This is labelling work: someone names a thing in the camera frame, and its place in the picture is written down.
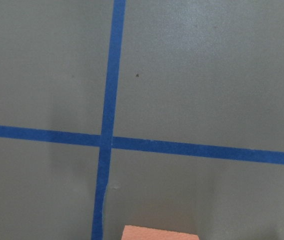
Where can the orange foam block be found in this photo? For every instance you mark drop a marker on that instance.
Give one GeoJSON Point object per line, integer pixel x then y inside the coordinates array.
{"type": "Point", "coordinates": [131, 232]}

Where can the blue tape line crosswise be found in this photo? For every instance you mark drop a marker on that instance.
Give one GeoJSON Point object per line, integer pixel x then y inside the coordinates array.
{"type": "Point", "coordinates": [146, 145]}

